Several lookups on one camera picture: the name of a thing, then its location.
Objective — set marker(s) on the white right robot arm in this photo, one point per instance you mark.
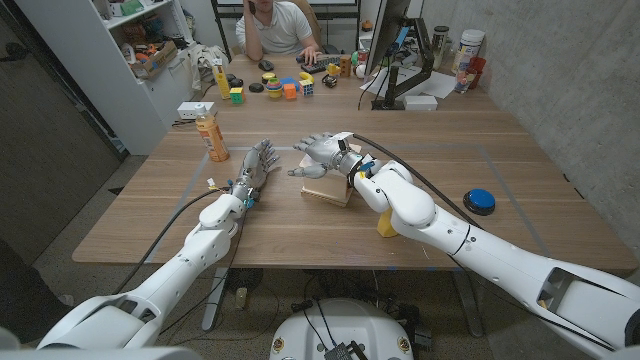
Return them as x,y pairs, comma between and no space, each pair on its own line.
480,250

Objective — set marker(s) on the white power adapter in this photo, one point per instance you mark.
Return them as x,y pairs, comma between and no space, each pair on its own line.
195,109

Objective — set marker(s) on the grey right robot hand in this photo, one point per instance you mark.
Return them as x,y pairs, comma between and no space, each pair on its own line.
325,152

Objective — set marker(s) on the orange drink bottle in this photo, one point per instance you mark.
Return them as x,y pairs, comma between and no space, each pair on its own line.
211,135

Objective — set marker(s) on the red cup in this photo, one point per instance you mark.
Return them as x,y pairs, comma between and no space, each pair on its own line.
476,70

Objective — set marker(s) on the yellow mustard bottle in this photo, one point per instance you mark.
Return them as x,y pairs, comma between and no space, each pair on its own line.
386,226

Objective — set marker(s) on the white robot torso base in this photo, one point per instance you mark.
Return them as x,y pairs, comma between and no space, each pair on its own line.
342,330

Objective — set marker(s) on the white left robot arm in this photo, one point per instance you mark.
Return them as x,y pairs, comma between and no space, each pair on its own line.
165,280

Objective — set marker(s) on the small white box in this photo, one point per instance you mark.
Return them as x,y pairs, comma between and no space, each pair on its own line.
420,102

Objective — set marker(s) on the blue flat block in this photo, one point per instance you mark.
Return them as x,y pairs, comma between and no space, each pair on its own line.
289,81

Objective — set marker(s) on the white shelving unit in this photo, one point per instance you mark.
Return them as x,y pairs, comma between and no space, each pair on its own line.
120,70

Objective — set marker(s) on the orange cube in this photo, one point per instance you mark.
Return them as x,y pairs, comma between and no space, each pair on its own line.
289,91

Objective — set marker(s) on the green yellow puzzle cube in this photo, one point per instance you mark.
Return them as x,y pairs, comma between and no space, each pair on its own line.
237,95

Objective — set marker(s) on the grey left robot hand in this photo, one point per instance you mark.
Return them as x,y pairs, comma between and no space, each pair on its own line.
255,167

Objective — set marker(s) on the wooden block toy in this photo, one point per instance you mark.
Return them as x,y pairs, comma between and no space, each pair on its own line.
345,65

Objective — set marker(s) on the black computer mouse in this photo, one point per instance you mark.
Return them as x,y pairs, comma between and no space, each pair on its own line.
266,65

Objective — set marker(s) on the white papers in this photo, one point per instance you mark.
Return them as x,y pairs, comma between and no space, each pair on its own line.
425,82

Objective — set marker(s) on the yellow tall carton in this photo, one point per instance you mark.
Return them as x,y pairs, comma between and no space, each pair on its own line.
221,79

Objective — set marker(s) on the person in white shirt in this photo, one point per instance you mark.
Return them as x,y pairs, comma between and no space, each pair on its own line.
277,27

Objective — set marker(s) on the cardboard box on shelf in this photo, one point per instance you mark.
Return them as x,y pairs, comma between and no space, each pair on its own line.
155,61

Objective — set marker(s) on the white wipes canister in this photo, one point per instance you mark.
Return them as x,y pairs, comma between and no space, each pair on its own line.
468,50

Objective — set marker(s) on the rainbow stacking toy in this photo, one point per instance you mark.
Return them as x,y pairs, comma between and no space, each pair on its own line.
274,88

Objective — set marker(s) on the dark glass jar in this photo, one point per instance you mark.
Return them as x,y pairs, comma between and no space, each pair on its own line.
440,46

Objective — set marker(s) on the black round puck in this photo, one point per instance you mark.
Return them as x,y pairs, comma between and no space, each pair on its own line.
256,87

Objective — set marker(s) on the black keyboard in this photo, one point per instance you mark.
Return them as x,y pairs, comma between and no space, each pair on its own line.
320,64

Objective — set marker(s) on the computer monitor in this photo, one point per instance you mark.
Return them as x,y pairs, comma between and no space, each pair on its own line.
385,30

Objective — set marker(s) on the blue round button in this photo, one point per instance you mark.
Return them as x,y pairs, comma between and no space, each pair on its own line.
479,201

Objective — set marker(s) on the wooden drawer box with slot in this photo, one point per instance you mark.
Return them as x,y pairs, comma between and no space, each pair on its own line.
327,187

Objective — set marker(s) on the white cloth bag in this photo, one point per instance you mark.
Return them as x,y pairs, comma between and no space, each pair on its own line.
207,60

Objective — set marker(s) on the white rubik cube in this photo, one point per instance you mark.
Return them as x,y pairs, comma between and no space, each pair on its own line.
306,87

